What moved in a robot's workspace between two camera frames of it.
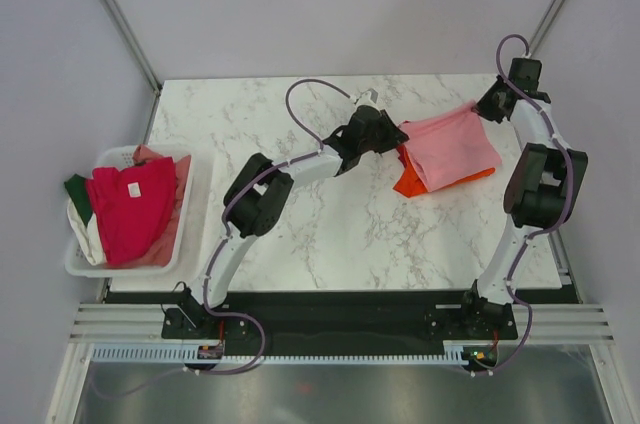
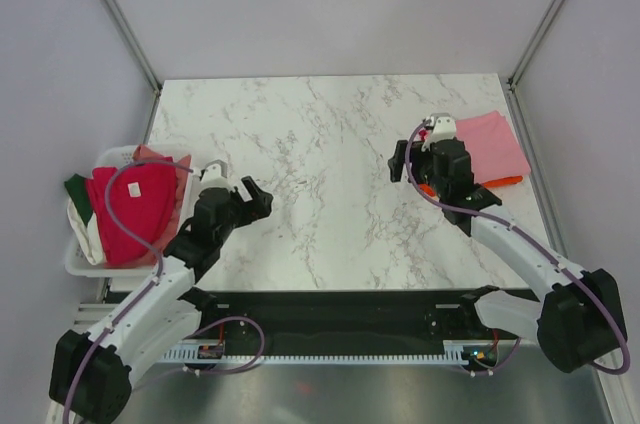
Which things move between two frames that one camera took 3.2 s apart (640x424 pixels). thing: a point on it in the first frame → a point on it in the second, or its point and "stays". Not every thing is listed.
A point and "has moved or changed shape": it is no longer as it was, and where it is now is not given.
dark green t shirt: (78, 192) stays
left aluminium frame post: (126, 27) stays
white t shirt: (88, 235) stays
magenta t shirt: (132, 207) stays
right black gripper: (484, 107) → (397, 161)
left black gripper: (393, 135) → (256, 208)
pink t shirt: (450, 145) has moved or changed shape
